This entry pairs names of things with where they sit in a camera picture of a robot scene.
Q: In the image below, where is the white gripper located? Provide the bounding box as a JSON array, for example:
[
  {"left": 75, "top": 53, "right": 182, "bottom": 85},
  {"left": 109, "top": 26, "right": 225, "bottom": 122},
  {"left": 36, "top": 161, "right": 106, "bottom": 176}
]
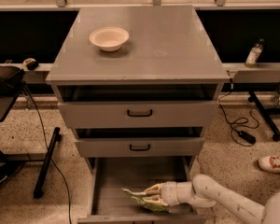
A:
[{"left": 143, "top": 181, "right": 179, "bottom": 206}]

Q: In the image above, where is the green jalapeno chip bag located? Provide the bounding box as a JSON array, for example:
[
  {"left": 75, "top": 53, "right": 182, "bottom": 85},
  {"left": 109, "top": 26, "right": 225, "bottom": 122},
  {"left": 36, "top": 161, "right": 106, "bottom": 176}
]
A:
[{"left": 122, "top": 189, "right": 168, "bottom": 214}]

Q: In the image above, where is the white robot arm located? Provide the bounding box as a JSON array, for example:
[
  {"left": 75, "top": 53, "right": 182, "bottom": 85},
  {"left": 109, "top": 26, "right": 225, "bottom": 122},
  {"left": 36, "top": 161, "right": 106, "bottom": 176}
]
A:
[{"left": 142, "top": 174, "right": 280, "bottom": 224}]

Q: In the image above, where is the grey open bottom drawer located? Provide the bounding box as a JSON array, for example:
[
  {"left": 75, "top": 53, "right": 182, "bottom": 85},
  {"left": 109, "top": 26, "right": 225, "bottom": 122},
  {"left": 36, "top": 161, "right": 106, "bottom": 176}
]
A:
[{"left": 77, "top": 156, "right": 206, "bottom": 224}]

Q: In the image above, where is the grey middle drawer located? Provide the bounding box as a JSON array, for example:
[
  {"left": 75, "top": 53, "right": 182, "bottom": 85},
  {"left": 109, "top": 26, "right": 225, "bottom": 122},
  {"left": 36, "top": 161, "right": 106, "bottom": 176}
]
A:
[{"left": 76, "top": 127, "right": 203, "bottom": 158}]

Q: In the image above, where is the grey top drawer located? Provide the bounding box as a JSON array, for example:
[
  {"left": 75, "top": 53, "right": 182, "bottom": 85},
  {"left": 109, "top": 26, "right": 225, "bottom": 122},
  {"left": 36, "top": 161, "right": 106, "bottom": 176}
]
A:
[{"left": 57, "top": 89, "right": 220, "bottom": 129}]

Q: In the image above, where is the grey drawer cabinet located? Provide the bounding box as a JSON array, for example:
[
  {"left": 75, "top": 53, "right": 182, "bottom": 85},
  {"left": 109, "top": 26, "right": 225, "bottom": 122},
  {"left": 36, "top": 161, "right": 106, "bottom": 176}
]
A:
[{"left": 47, "top": 6, "right": 229, "bottom": 167}]

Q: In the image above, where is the black stand leg left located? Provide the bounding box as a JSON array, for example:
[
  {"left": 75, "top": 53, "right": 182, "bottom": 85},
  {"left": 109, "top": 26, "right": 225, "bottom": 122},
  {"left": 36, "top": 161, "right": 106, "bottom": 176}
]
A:
[{"left": 34, "top": 127, "right": 61, "bottom": 199}]

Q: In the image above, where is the black stand leg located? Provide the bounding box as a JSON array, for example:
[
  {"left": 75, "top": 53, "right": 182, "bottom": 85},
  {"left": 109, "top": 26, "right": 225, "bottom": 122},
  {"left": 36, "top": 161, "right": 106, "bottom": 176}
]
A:
[
  {"left": 34, "top": 127, "right": 61, "bottom": 199},
  {"left": 248, "top": 91, "right": 280, "bottom": 142}
]

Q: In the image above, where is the black stand leg right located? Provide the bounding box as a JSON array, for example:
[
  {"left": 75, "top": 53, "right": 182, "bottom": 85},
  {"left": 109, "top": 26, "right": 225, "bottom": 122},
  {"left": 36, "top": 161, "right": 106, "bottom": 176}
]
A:
[{"left": 248, "top": 91, "right": 280, "bottom": 142}]

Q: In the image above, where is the white paper bowl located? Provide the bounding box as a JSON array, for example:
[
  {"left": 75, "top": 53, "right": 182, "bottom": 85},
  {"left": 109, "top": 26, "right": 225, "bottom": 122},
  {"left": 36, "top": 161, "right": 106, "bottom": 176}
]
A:
[{"left": 90, "top": 27, "right": 130, "bottom": 52}]

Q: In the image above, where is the clear plastic bottle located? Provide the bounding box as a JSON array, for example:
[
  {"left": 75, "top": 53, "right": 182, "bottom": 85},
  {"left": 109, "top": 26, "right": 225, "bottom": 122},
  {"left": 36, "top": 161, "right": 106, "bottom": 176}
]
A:
[{"left": 245, "top": 38, "right": 265, "bottom": 67}]

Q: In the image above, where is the yellow black tape measure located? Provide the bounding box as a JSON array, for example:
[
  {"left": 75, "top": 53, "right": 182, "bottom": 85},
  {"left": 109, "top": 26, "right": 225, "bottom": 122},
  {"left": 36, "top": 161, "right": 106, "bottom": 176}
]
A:
[{"left": 23, "top": 58, "right": 39, "bottom": 70}]

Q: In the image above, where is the black device on stand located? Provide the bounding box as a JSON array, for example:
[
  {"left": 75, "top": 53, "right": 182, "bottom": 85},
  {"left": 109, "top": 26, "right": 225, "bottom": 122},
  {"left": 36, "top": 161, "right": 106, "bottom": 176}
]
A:
[{"left": 0, "top": 65, "right": 24, "bottom": 96}]

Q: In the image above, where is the black top drawer handle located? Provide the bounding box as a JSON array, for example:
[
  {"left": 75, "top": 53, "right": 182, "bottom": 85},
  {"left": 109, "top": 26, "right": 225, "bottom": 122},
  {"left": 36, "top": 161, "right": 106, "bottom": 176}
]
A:
[{"left": 126, "top": 109, "right": 153, "bottom": 118}]

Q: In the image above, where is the black power adapter with cable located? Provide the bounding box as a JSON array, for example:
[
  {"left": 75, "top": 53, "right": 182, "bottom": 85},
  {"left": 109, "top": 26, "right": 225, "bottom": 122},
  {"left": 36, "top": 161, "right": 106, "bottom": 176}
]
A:
[{"left": 218, "top": 78, "right": 259, "bottom": 147}]

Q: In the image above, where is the black cable left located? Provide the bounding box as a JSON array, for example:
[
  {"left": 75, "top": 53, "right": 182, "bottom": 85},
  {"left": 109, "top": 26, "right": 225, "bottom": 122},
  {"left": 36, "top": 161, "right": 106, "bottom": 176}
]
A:
[{"left": 22, "top": 85, "right": 73, "bottom": 224}]

